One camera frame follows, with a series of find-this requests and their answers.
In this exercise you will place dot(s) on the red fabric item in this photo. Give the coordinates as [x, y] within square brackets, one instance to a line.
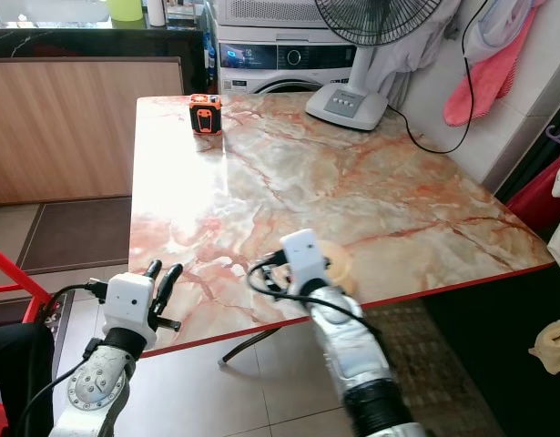
[534, 193]

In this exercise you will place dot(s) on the black fan white base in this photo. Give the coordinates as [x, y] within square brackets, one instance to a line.
[347, 103]

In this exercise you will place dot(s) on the white dryer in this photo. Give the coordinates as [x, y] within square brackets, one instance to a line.
[261, 11]

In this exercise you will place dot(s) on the black stone countertop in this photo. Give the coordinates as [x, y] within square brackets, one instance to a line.
[79, 41]

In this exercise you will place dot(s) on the purple plastic hanger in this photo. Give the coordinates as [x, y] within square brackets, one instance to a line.
[557, 134]

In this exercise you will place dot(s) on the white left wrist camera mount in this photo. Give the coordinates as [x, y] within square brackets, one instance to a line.
[129, 300]

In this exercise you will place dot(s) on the person's leg black trousers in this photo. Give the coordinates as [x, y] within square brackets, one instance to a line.
[15, 364]

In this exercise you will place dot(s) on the yellow-green plastic cup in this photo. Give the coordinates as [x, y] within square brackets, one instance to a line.
[125, 9]

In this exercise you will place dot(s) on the pink hanging cloth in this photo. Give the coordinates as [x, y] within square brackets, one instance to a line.
[491, 80]

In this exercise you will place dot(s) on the metal table leg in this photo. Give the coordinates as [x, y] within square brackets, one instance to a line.
[245, 344]

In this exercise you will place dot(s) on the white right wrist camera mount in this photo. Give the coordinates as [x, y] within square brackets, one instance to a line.
[305, 255]

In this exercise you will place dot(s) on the white washing machine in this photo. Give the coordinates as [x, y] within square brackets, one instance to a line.
[280, 56]

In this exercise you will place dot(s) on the wooden cabinet panel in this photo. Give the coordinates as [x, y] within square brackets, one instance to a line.
[70, 132]

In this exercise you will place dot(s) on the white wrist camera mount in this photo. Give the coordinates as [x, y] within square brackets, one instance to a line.
[305, 255]
[129, 300]

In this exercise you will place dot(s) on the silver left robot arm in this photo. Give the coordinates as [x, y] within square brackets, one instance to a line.
[97, 391]

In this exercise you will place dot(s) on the white bottle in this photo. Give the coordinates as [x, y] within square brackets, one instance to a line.
[156, 11]

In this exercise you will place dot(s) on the red plastic chair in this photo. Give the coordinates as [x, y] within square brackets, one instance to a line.
[14, 275]

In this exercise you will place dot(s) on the dark patterned floor mat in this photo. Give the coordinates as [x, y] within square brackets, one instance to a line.
[63, 308]

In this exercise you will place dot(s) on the orange black laser level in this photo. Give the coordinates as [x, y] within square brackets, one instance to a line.
[205, 116]

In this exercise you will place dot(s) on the cream hanging cloth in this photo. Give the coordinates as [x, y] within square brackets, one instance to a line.
[553, 344]

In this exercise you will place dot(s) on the dark brown floor mat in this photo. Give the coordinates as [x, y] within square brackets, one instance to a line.
[77, 232]

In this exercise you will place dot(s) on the white basin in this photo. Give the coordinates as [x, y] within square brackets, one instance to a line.
[47, 9]

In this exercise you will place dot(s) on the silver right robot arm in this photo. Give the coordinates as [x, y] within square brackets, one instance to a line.
[352, 350]

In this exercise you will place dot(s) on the pale grey hanging garment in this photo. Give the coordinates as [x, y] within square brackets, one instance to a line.
[503, 27]

